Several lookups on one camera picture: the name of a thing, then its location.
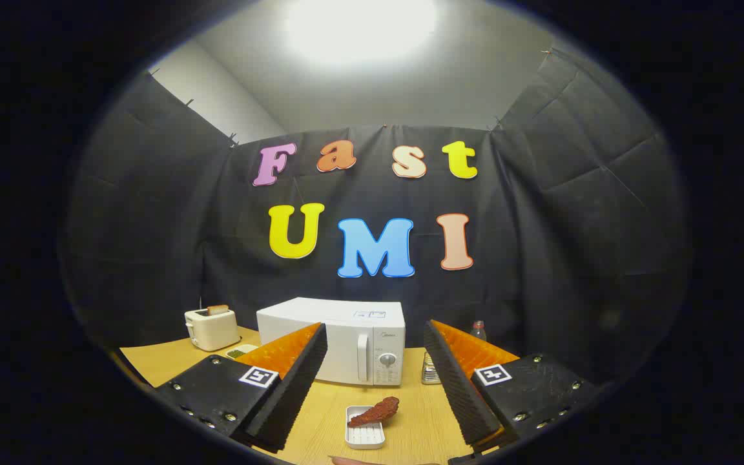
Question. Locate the cream bread toaster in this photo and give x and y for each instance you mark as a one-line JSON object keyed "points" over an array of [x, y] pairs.
{"points": [[210, 330]]}

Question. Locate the reddish brown meat piece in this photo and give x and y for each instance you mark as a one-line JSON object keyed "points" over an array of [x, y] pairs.
{"points": [[378, 411]]}

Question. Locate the toast slice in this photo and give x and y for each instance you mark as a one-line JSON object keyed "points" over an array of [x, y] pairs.
{"points": [[218, 310]]}

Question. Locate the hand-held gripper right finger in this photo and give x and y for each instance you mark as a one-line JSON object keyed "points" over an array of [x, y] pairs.
{"points": [[459, 387]]}

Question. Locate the small white ribbed tray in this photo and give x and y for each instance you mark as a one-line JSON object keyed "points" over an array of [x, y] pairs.
{"points": [[365, 436]]}

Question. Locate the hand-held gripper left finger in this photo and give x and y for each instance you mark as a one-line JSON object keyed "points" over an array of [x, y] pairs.
{"points": [[294, 387]]}

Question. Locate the clear plastic water bottle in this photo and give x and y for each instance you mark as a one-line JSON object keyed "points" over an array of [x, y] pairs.
{"points": [[478, 332]]}

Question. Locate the white toaster oven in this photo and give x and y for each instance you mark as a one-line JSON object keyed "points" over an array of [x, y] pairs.
{"points": [[346, 316]]}

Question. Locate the white sectioned bean dish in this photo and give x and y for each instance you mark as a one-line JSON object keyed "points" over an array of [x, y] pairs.
{"points": [[237, 352]]}

